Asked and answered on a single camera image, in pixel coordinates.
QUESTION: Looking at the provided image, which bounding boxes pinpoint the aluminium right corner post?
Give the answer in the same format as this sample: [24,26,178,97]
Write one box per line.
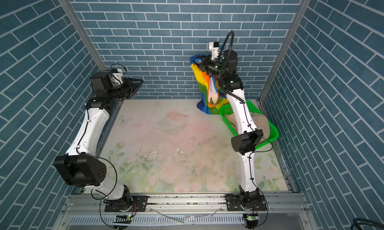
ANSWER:
[259,0,311,103]

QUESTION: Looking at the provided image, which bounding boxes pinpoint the aluminium left corner post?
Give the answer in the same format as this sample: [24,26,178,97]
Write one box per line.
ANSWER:
[58,0,107,70]

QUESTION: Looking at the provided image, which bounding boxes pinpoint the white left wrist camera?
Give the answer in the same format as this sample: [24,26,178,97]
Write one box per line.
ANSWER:
[108,63,127,87]

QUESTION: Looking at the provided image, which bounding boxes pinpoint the beige shorts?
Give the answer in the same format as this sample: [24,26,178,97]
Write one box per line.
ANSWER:
[224,113,271,139]

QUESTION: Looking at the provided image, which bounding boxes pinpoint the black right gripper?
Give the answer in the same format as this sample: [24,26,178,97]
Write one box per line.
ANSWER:
[191,57,226,81]

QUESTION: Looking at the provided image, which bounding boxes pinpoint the rainbow striped shorts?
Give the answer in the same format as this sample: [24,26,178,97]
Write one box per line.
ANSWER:
[190,55,229,115]

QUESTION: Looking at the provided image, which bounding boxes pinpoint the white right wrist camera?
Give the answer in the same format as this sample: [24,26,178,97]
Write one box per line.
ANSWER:
[209,42,221,61]

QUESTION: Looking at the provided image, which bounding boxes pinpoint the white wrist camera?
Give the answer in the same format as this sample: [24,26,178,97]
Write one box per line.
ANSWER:
[108,63,127,87]
[209,42,221,61]

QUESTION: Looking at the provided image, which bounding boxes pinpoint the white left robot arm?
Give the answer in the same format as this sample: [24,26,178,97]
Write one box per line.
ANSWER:
[54,69,144,212]

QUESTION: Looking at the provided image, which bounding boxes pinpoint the white vented cable tray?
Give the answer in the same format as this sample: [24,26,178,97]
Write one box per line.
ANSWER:
[69,214,245,227]

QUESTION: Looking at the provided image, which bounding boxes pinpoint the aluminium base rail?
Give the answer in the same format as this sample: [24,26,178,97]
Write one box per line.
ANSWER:
[54,192,316,230]

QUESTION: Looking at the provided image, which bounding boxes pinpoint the aluminium corner post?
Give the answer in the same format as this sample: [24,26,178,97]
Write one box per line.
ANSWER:
[58,0,107,70]
[259,0,311,103]

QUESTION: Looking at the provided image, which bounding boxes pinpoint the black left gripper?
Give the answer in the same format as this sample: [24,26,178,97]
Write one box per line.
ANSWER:
[106,78,142,103]

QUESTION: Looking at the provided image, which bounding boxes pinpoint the green plastic basket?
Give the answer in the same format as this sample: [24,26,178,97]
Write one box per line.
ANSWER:
[219,100,279,152]

